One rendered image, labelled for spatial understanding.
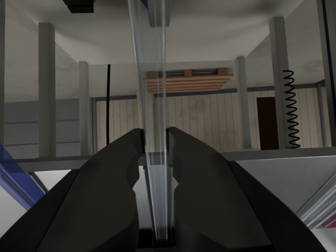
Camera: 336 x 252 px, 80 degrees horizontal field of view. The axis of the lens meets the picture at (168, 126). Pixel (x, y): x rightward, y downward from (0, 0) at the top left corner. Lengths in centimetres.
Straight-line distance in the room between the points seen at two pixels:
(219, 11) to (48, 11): 44
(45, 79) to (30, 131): 442
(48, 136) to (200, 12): 51
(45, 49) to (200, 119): 358
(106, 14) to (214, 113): 361
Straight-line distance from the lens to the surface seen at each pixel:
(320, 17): 63
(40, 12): 66
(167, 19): 55
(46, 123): 61
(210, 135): 404
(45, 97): 62
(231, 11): 64
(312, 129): 470
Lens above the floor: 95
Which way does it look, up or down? 4 degrees down
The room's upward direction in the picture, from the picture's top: 177 degrees clockwise
